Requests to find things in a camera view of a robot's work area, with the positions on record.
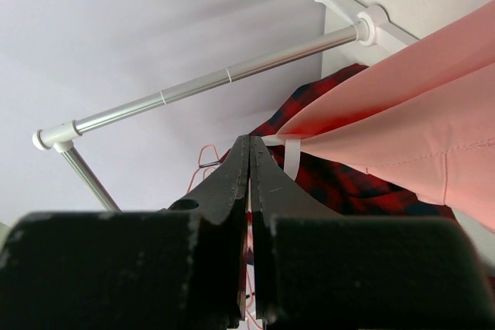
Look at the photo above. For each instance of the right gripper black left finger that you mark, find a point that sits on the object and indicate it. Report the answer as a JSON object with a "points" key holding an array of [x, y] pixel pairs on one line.
{"points": [[178, 268]]}

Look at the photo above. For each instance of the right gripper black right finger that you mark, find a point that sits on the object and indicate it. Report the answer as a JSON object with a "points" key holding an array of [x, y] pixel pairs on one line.
{"points": [[316, 269]]}

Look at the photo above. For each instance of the pink wire hanger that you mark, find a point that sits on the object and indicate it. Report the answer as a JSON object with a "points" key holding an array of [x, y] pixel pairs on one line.
{"points": [[208, 160]]}

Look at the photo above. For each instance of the pink skirt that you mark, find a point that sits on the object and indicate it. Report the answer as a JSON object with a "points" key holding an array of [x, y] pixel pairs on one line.
{"points": [[423, 119]]}

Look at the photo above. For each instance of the red black plaid skirt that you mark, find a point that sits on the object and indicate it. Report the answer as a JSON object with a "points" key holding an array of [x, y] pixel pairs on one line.
{"points": [[338, 187]]}

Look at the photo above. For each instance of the white metal clothes rack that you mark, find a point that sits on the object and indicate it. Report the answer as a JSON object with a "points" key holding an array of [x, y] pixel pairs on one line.
{"points": [[368, 25]]}

